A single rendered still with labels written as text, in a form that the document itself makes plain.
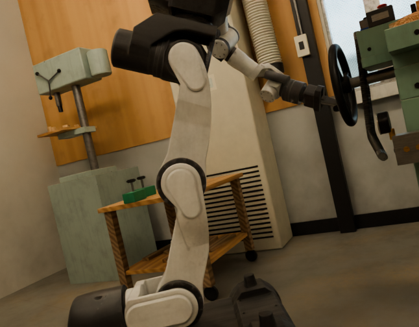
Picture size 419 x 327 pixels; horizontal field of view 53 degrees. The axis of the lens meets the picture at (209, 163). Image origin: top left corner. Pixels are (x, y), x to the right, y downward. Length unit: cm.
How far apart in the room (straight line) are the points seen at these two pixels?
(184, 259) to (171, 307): 13
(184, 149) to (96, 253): 186
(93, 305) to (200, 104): 65
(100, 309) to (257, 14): 206
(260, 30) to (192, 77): 162
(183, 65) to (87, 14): 256
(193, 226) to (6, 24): 313
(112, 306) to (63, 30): 290
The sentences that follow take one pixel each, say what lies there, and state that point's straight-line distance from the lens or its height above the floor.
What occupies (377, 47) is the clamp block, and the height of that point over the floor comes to 89.
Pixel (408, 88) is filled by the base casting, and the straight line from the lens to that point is 131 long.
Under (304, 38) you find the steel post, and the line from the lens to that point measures 278.
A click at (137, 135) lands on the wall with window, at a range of 337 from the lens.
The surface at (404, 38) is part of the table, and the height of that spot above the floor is 86.
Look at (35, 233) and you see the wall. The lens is 369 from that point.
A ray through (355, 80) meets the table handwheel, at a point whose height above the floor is 82.
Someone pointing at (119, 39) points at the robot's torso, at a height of 105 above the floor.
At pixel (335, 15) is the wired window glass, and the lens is 296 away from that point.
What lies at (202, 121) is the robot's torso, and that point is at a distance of 121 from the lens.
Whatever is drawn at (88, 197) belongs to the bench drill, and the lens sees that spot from 291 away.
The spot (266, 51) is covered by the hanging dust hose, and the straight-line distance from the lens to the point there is 275.
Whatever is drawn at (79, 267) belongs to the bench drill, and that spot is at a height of 11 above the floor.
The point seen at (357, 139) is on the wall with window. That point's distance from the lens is 281.
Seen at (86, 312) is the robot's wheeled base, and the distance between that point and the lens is 131.
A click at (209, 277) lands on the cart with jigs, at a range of 204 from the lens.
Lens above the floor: 69
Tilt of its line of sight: 2 degrees down
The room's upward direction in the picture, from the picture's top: 13 degrees counter-clockwise
